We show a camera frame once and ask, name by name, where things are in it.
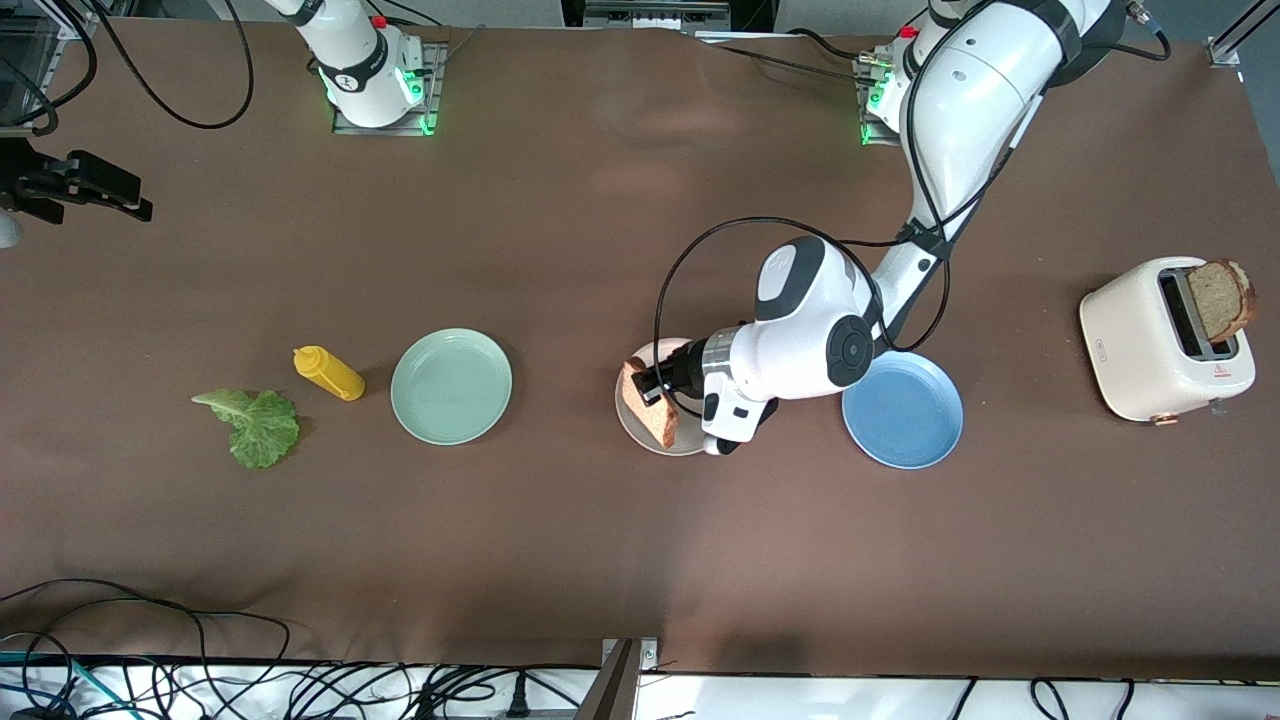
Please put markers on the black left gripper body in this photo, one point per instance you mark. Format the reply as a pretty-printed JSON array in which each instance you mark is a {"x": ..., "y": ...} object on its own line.
[{"x": 683, "y": 375}]

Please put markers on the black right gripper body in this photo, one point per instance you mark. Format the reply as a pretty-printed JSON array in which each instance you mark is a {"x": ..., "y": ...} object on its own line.
[{"x": 40, "y": 186}]

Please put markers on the brown bread slice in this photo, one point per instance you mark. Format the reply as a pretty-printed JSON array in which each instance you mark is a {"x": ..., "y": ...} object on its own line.
[
  {"x": 1222, "y": 300},
  {"x": 655, "y": 425}
]

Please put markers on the green lettuce leaf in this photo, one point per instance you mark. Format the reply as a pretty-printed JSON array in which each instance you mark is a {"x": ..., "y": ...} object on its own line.
[{"x": 262, "y": 430}]

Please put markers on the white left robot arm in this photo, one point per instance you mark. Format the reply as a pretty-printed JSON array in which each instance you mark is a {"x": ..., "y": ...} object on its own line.
[{"x": 810, "y": 340}]

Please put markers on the beige plate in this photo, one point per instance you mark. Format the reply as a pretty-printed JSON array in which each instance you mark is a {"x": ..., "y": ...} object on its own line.
[{"x": 632, "y": 418}]

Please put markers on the mint green plate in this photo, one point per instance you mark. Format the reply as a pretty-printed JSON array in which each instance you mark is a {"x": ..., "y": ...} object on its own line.
[{"x": 450, "y": 390}]

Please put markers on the blue plate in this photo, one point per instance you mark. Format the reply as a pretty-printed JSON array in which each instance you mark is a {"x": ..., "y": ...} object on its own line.
[{"x": 910, "y": 420}]

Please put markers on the metal equipment rack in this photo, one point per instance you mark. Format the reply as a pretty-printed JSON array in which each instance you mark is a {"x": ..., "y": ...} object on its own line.
[{"x": 30, "y": 40}]

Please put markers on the yellow mustard squeeze bottle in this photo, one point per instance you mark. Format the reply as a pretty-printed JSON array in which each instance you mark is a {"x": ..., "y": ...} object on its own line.
[{"x": 335, "y": 378}]

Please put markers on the black power plug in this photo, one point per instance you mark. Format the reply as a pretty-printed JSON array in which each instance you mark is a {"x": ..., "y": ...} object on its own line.
[{"x": 517, "y": 700}]

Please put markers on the black electronics box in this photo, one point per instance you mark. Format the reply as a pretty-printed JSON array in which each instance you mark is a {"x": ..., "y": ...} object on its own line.
[{"x": 600, "y": 12}]

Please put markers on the cream white toaster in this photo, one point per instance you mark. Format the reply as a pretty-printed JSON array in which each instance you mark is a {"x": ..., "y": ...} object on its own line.
[{"x": 1130, "y": 350}]

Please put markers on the grey metal bracket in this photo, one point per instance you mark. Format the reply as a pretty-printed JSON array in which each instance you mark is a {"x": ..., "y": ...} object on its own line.
[{"x": 620, "y": 690}]

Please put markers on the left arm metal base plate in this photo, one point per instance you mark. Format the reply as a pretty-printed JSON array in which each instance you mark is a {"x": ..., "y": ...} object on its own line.
[{"x": 864, "y": 138}]

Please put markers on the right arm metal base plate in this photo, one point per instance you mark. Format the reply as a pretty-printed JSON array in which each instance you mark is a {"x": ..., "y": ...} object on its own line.
[{"x": 432, "y": 95}]

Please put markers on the aluminium frame profile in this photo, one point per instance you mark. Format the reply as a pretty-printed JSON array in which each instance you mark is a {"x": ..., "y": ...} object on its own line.
[{"x": 1222, "y": 52}]

